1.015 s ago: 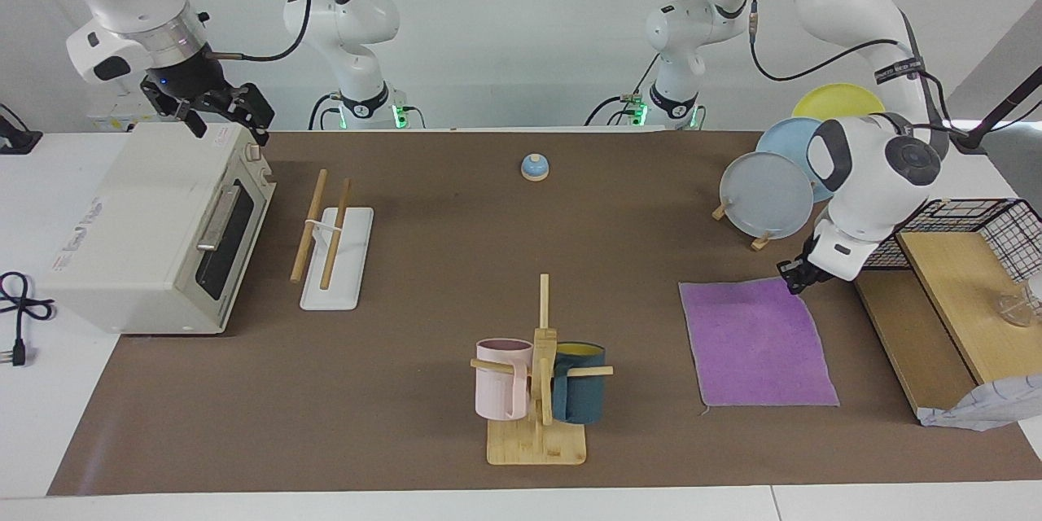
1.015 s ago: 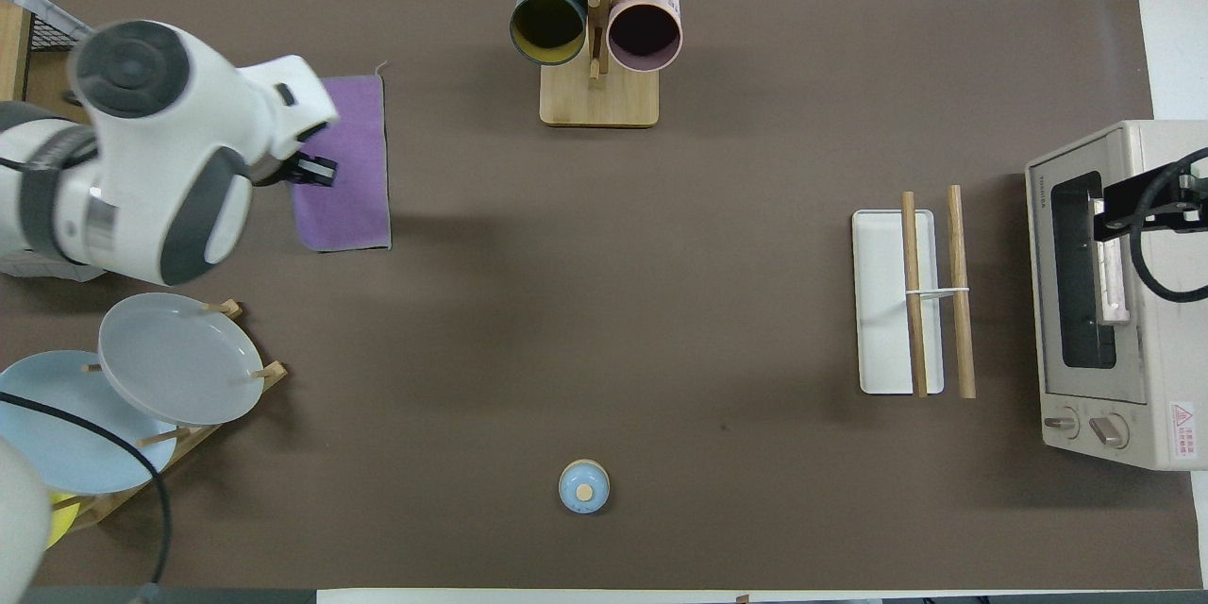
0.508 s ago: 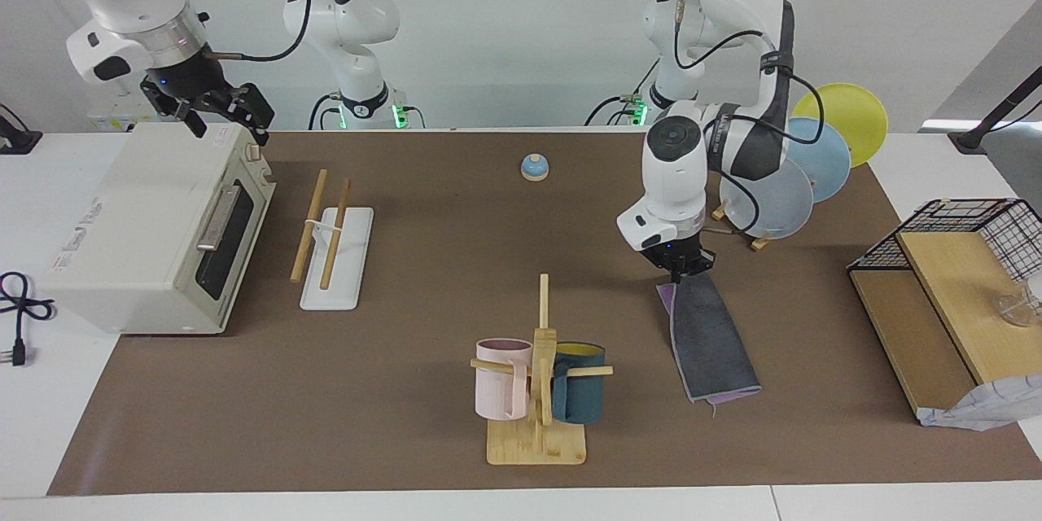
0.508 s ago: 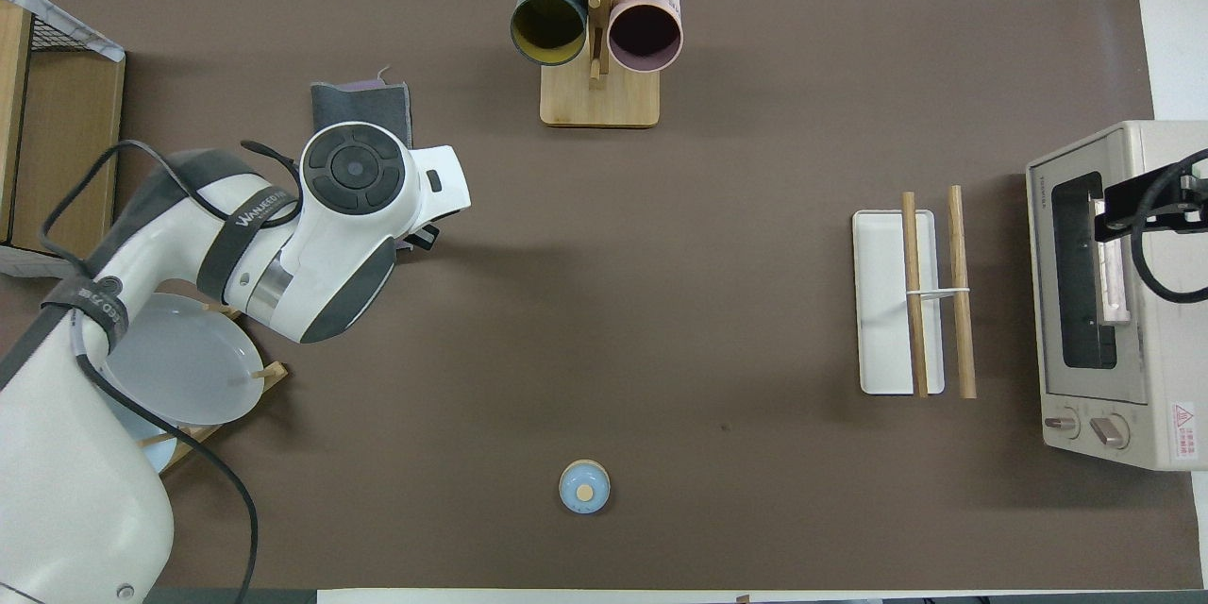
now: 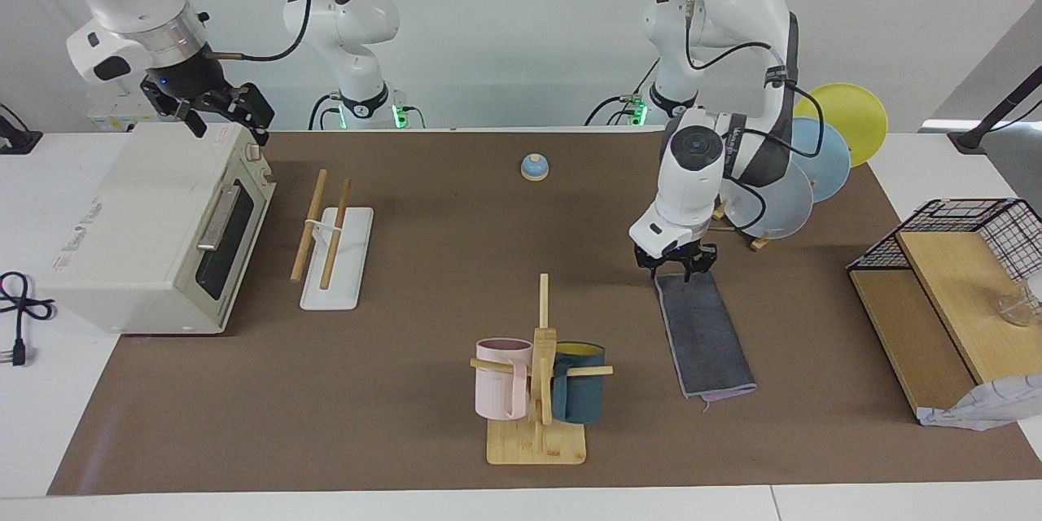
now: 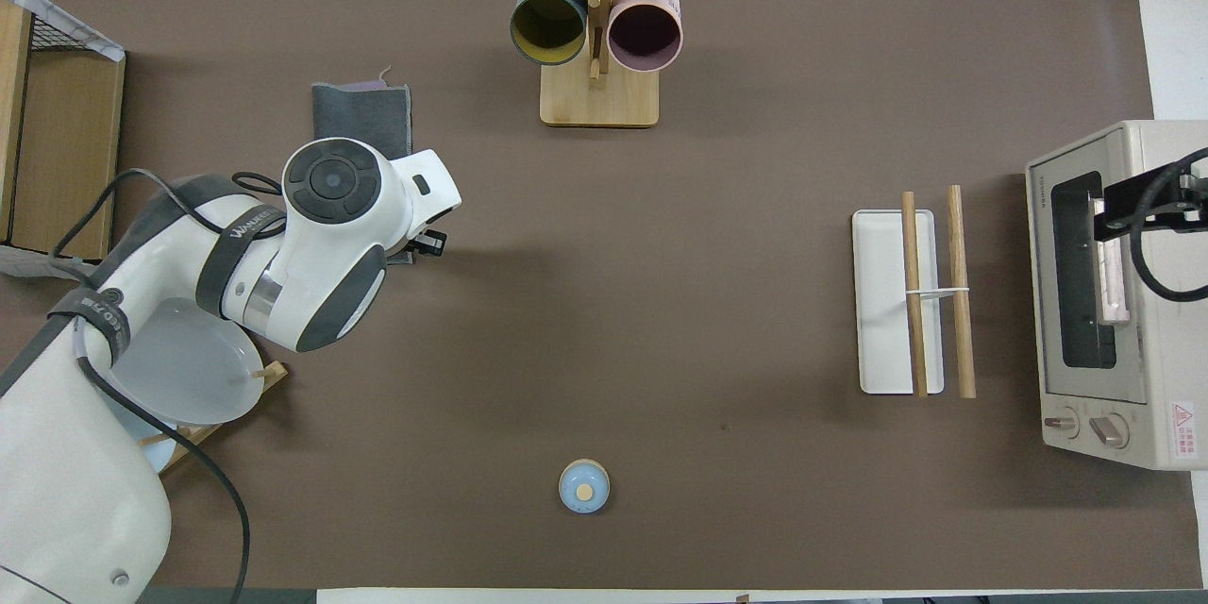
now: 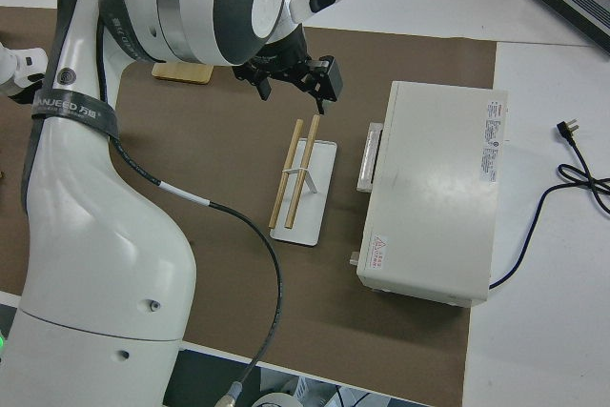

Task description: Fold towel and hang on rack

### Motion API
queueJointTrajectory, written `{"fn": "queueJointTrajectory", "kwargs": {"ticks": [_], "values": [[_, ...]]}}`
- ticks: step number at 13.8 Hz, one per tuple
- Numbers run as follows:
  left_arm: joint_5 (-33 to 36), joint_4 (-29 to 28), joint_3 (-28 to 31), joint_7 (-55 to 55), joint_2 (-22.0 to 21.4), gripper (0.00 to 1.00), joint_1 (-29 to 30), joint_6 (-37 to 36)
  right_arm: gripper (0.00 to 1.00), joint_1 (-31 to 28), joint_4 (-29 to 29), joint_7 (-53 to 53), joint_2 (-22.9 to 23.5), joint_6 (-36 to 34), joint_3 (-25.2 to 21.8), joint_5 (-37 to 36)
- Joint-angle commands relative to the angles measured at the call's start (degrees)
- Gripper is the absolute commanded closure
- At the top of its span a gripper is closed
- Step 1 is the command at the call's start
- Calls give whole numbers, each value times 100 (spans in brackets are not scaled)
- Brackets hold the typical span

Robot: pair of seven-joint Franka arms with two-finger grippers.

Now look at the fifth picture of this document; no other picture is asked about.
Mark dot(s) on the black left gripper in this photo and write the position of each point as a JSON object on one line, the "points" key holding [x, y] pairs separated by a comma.
{"points": [[680, 258]]}

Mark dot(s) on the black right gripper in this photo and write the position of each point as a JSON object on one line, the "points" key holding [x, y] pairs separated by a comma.
{"points": [[191, 85]]}

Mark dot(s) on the purple and grey towel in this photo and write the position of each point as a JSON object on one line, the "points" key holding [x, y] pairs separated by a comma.
{"points": [[704, 338]]}

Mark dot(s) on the wooden plate rack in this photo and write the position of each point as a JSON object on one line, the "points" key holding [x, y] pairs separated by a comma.
{"points": [[761, 242]]}

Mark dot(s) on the white towel rack wooden bars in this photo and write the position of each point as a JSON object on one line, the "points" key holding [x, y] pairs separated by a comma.
{"points": [[338, 269]]}

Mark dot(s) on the white power strip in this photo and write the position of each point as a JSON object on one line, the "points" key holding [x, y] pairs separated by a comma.
{"points": [[114, 122]]}

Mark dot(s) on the cream toaster oven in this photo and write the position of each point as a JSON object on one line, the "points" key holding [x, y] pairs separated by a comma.
{"points": [[130, 220]]}

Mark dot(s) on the grey plate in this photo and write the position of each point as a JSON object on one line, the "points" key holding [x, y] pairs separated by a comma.
{"points": [[788, 199]]}

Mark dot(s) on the dark teal mug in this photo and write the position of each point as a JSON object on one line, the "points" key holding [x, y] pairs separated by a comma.
{"points": [[584, 395]]}

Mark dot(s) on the small blue call bell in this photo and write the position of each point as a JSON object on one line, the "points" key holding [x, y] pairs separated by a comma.
{"points": [[534, 168]]}

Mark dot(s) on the light blue plate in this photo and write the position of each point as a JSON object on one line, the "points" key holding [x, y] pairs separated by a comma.
{"points": [[832, 159]]}

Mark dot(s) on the black table clamp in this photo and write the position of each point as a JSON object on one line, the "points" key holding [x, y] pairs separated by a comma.
{"points": [[16, 138]]}

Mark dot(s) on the wooden mug tree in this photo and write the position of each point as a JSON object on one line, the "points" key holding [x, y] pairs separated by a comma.
{"points": [[539, 440]]}

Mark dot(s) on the pink mug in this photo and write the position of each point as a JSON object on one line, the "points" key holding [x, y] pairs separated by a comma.
{"points": [[492, 391]]}

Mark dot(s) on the yellow plate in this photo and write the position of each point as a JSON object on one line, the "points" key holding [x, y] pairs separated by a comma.
{"points": [[855, 118]]}

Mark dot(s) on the wooden shelf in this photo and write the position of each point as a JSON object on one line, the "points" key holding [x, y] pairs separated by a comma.
{"points": [[952, 285]]}

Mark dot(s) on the brown table mat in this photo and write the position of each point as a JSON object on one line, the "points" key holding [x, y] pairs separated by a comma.
{"points": [[407, 423]]}

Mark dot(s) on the clear glass item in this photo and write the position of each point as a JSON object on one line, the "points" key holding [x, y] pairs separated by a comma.
{"points": [[1017, 305]]}

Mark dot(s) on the white patterned cloth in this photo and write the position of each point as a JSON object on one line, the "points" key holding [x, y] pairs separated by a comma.
{"points": [[993, 407]]}

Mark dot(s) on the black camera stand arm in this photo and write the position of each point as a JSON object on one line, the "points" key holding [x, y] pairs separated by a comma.
{"points": [[997, 110]]}

